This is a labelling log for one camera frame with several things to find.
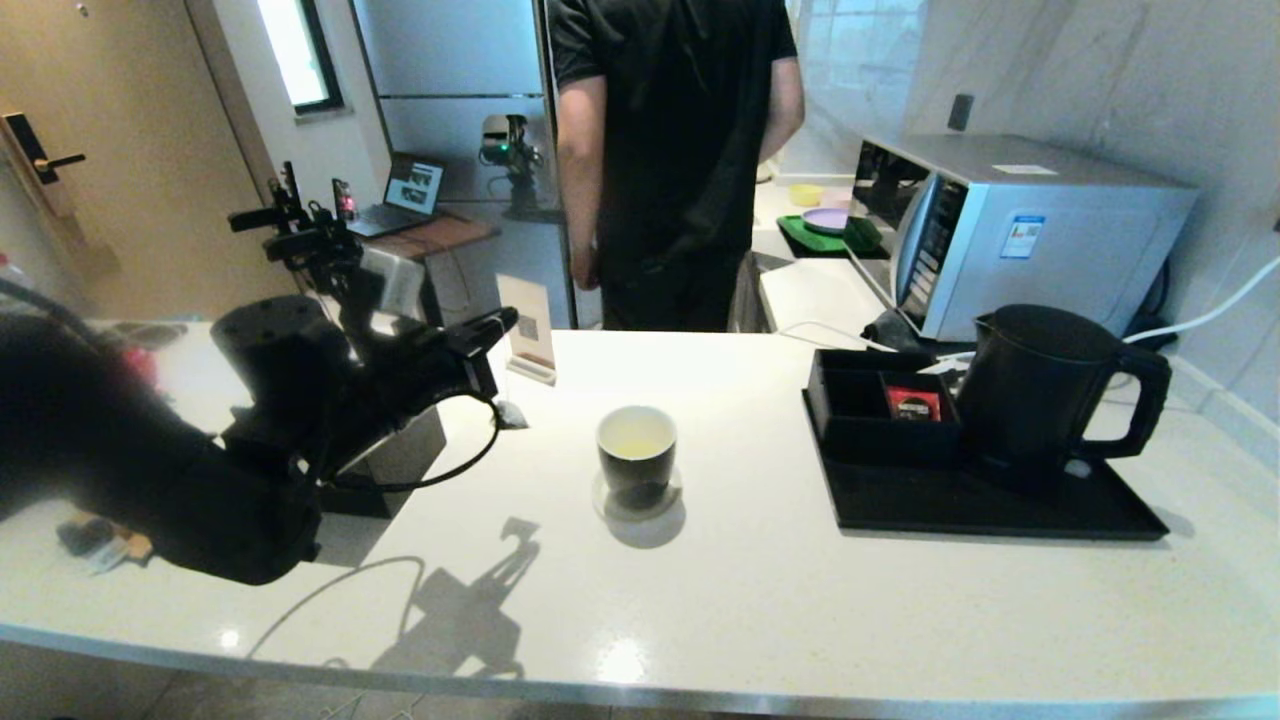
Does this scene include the black electric kettle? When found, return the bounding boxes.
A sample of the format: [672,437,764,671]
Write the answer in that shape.
[954,303,1174,489]

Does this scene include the QR code sign stand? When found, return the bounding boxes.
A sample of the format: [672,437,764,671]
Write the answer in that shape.
[496,271,560,388]

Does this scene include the black cube tissue box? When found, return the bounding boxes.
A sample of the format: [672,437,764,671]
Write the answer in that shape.
[320,405,449,520]

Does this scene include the brown wooden table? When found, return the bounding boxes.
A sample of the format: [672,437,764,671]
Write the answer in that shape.
[360,208,501,323]

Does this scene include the open laptop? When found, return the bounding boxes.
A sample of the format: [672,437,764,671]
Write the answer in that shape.
[348,152,448,239]

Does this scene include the black mug white inside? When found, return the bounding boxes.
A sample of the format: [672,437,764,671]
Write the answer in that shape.
[597,404,680,508]

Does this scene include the white round saucer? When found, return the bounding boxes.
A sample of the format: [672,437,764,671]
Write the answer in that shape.
[591,467,687,523]

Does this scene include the person in black shirt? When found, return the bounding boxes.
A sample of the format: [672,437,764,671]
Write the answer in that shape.
[547,0,807,333]

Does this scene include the silver refrigerator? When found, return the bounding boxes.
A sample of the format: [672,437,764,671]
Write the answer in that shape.
[350,0,578,329]

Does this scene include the green mat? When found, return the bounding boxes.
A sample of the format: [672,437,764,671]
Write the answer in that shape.
[777,212,892,260]

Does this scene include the dark framed window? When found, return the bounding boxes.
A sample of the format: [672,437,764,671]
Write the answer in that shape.
[255,0,346,114]

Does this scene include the orange grey cleaning cloth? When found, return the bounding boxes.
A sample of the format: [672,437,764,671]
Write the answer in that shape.
[56,515,156,574]

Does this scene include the white plate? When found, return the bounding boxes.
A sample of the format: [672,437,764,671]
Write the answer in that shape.
[801,202,854,237]

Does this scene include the black compartment sachet box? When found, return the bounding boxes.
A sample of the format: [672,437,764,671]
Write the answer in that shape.
[804,349,967,464]

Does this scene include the dark grey power plug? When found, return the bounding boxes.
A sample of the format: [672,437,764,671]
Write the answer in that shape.
[865,310,941,351]

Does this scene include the red sachet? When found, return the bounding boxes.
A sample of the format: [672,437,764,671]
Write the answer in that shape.
[885,387,945,424]

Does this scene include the black rectangular serving tray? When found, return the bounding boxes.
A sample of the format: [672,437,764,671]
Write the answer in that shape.
[802,390,1170,543]

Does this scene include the silver microwave oven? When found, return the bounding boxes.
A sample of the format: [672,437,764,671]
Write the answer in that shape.
[847,134,1202,345]

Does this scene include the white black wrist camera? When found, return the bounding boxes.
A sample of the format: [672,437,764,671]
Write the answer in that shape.
[355,245,428,323]

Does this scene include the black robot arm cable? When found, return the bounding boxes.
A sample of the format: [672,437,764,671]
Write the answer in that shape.
[0,277,96,346]
[325,392,502,494]

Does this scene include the grey camera device green light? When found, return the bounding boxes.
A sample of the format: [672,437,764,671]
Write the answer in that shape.
[480,111,547,191]

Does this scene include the black door handle lock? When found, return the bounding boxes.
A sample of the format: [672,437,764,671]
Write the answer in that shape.
[2,110,88,216]

